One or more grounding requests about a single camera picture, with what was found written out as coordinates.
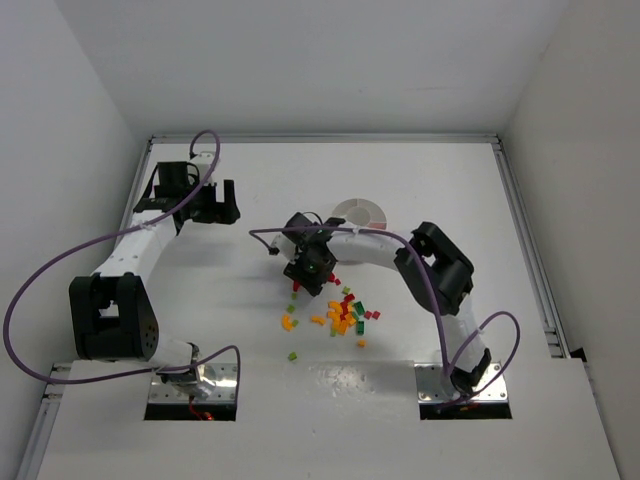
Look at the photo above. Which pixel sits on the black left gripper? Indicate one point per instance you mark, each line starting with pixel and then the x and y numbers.
pixel 215 203

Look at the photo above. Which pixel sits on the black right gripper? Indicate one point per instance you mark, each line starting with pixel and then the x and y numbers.
pixel 310 278

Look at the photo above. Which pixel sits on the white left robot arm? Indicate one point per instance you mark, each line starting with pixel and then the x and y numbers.
pixel 112 316

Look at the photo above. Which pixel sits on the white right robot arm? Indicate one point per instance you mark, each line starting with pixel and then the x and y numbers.
pixel 436 272

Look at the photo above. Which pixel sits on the yellow curved lego piece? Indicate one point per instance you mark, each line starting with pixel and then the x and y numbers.
pixel 287 323

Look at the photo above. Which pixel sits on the yellow long lego brick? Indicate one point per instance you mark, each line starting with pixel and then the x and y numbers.
pixel 343 328

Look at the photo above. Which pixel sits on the white divided round container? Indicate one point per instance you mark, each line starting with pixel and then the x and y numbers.
pixel 362 213

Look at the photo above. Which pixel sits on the red lego pair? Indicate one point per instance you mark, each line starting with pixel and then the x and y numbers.
pixel 371 314

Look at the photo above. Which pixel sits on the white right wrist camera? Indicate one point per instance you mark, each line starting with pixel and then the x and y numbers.
pixel 285 247

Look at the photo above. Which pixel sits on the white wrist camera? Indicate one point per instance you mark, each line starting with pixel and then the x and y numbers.
pixel 202 163
pixel 285 247

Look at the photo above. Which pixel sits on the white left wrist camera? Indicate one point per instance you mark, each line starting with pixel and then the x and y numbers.
pixel 202 163

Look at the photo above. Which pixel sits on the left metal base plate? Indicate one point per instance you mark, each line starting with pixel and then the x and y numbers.
pixel 211 383

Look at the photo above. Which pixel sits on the metal base plate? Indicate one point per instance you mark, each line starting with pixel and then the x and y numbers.
pixel 211 383
pixel 434 387

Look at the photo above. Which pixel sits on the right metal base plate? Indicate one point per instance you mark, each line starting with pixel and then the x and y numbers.
pixel 434 387

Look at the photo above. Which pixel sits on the aluminium frame rail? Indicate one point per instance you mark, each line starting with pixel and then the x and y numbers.
pixel 550 318

